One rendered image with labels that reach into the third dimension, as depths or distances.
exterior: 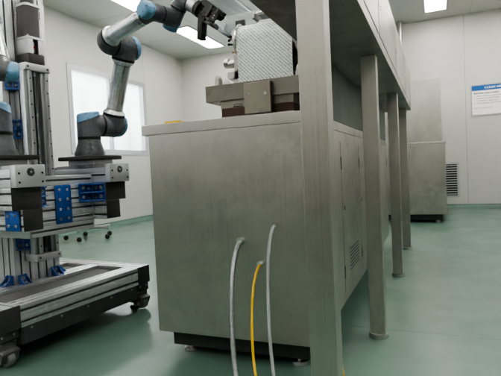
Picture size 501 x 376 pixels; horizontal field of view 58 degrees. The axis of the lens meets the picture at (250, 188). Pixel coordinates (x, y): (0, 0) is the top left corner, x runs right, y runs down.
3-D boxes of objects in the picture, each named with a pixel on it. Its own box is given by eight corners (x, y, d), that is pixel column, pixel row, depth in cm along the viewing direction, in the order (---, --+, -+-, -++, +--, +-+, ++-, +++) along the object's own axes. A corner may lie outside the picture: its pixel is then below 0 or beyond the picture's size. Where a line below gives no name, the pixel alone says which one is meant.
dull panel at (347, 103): (381, 141, 381) (379, 113, 380) (385, 140, 379) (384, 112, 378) (316, 118, 175) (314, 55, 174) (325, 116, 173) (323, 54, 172)
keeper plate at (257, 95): (247, 114, 162) (245, 83, 162) (273, 112, 159) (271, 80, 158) (244, 114, 160) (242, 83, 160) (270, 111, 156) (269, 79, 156)
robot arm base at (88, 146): (68, 157, 229) (66, 137, 229) (91, 157, 242) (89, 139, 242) (89, 155, 222) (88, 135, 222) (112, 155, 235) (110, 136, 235)
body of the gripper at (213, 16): (220, 9, 189) (200, -5, 192) (209, 27, 191) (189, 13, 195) (228, 15, 196) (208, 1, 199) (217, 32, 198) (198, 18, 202)
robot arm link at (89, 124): (72, 138, 231) (70, 111, 230) (95, 138, 241) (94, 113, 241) (84, 136, 223) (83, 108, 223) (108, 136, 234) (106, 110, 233)
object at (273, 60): (239, 95, 185) (237, 49, 184) (294, 88, 176) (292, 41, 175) (238, 95, 184) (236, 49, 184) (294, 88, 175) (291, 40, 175)
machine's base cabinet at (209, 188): (316, 245, 408) (312, 150, 405) (390, 246, 384) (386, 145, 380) (159, 355, 176) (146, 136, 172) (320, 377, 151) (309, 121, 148)
